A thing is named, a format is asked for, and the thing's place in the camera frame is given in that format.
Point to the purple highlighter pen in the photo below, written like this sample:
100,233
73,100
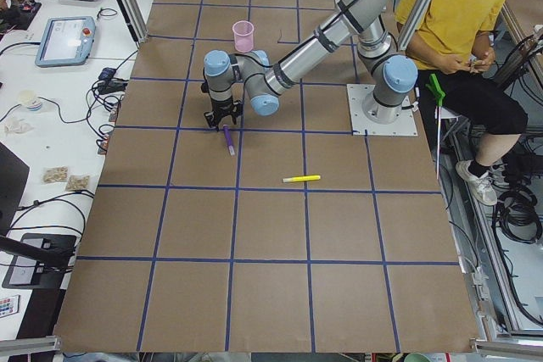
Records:
229,140

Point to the lower blue teach pendant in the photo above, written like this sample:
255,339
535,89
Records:
66,42

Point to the snack packet left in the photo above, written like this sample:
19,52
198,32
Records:
55,174

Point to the white paper cup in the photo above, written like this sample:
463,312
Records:
30,100

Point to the yellow highlighter pen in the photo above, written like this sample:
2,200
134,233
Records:
301,178

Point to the person in yellow shirt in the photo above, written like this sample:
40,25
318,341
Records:
452,41

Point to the snack packet right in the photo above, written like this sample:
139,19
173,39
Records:
77,183

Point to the colourful remote control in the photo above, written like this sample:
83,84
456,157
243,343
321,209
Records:
9,305

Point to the pink plastic cup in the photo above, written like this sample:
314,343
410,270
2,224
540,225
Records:
243,36

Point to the snack packet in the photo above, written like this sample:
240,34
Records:
55,174
77,183

